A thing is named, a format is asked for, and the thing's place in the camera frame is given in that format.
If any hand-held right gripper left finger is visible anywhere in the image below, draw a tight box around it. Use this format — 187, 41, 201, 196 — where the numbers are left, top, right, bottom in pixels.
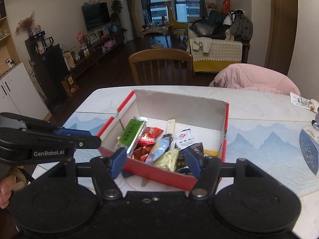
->
62, 147, 127, 200

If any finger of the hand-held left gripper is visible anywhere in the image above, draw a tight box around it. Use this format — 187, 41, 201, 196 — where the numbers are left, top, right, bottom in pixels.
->
0, 112, 92, 138
21, 128, 102, 150

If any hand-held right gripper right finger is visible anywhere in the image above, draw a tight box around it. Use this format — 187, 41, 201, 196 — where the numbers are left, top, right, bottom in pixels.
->
184, 147, 250, 201

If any white blue-edged snack packet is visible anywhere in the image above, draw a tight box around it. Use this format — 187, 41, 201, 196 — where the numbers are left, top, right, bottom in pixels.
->
174, 129, 194, 150

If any red checkered-edge snack packet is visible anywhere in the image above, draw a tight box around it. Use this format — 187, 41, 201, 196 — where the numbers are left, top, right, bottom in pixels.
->
138, 127, 164, 146

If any red and white cardboard box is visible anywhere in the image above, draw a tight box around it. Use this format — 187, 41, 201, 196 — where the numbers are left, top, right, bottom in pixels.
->
97, 90, 230, 192

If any person's left hand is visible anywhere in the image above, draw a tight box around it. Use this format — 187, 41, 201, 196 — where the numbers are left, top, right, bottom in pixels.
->
0, 165, 24, 210

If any dark brown snack packet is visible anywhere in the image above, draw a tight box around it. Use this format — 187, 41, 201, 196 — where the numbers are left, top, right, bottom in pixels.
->
175, 142, 204, 175

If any dark red foil snack packet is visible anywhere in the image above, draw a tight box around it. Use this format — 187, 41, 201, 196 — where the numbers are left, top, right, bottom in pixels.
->
132, 145, 153, 164

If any pale gold snack packet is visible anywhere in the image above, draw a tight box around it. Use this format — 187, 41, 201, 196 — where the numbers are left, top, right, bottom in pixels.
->
152, 148, 181, 173

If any green snack packet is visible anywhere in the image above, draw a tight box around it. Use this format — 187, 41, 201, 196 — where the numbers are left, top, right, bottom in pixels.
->
119, 118, 148, 155

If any silver blue snack packet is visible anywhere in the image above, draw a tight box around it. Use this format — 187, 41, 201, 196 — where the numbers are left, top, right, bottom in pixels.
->
145, 134, 176, 165

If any white plastic strip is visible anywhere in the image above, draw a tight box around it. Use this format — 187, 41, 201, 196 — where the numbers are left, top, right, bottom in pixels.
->
166, 119, 176, 140

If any brown paper bag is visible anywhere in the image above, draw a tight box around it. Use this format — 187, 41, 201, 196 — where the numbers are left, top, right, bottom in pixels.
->
61, 75, 80, 97

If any white storage cabinet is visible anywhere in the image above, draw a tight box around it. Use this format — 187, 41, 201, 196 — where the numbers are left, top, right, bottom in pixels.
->
0, 62, 53, 120

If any black tea bar cabinet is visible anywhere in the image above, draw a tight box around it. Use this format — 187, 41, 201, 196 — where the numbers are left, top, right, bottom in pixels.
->
24, 30, 71, 106

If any dark wooden television cabinet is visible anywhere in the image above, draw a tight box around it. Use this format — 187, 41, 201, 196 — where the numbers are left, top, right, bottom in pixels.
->
70, 31, 125, 79

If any pink flower bouquet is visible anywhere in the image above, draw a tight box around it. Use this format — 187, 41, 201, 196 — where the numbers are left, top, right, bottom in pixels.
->
76, 31, 88, 49

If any pink plush toy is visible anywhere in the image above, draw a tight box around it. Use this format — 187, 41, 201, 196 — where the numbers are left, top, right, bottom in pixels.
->
103, 37, 116, 51

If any pink padded jacket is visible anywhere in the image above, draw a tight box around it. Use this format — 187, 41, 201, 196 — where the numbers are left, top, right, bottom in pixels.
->
208, 63, 301, 96

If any wooden chair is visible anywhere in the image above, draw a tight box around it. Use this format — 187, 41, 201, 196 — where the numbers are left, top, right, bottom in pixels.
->
128, 49, 194, 86

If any yellow sofa with cream cover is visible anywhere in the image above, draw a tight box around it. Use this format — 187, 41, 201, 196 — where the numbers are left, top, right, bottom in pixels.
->
187, 26, 251, 73

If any dried flower vase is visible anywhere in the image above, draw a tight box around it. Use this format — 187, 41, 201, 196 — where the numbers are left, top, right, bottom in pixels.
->
15, 12, 35, 38

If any flat screen television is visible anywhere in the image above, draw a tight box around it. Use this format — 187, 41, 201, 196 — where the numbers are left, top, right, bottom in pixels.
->
82, 2, 111, 32

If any beige garment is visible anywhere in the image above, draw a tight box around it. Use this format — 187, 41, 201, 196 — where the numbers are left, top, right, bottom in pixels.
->
191, 37, 213, 54

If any white printed packet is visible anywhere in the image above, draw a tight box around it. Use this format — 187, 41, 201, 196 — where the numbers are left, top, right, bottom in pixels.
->
290, 92, 319, 111

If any white standing air conditioner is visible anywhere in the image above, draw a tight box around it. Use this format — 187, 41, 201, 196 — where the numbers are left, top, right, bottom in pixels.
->
117, 0, 133, 43

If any wooden coffee table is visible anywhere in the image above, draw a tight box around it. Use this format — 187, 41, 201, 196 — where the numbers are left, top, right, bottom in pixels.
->
142, 24, 174, 48

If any green potted plant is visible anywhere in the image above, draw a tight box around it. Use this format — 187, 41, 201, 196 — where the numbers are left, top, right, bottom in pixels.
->
111, 0, 124, 22

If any pile of dark clothes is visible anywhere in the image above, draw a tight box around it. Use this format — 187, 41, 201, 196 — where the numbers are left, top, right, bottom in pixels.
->
189, 9, 254, 41

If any yellow giraffe chair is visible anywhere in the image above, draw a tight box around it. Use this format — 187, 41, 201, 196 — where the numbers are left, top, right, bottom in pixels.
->
163, 1, 188, 36

